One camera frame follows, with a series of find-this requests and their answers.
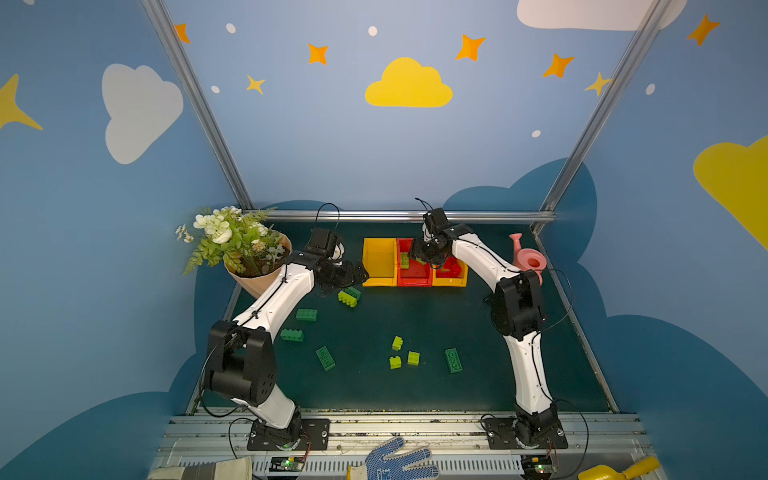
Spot red middle storage bin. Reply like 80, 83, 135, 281
396, 238, 432, 288

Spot right aluminium frame post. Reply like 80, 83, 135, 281
531, 0, 673, 237

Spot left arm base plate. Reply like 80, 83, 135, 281
246, 418, 331, 451

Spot aluminium frame post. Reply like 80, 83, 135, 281
141, 0, 254, 210
531, 0, 673, 237

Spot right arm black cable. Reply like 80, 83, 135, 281
413, 197, 592, 475

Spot left green circuit board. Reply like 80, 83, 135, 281
269, 457, 305, 472

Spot lime lego cube right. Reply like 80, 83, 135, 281
407, 351, 420, 366

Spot pink watering can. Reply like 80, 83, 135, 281
509, 233, 548, 285

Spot yellow plastic scoop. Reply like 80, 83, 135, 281
578, 456, 660, 480

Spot right green circuit board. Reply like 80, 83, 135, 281
520, 456, 557, 480

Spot dark green lego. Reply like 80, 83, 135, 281
445, 348, 463, 374
316, 346, 336, 371
296, 308, 318, 322

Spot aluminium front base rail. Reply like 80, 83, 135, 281
151, 410, 655, 479

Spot yellow storage bin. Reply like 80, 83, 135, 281
363, 238, 397, 287
432, 256, 468, 288

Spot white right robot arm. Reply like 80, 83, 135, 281
409, 208, 560, 446

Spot dark green lego bottom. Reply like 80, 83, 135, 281
445, 348, 463, 374

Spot left yellow storage bin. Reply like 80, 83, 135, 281
363, 238, 397, 287

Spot green circuit board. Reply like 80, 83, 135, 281
520, 456, 557, 480
269, 457, 305, 472

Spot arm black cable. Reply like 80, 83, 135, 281
413, 197, 592, 475
196, 202, 343, 460

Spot artificial white flower plant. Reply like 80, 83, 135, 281
175, 206, 291, 278

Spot blue dotted work glove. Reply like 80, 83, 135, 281
361, 437, 440, 480

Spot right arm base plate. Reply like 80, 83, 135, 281
480, 415, 569, 450

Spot left aluminium frame post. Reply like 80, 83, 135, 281
141, 0, 254, 210

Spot dark green lego edge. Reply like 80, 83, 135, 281
280, 329, 305, 343

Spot right yellow storage bin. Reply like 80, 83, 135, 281
432, 256, 468, 288

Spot lime green lego brick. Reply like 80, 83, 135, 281
337, 291, 358, 308

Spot aluminium back frame rail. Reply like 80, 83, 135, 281
267, 209, 556, 224

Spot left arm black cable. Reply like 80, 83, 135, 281
196, 202, 343, 460

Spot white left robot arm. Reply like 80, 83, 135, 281
201, 228, 369, 443

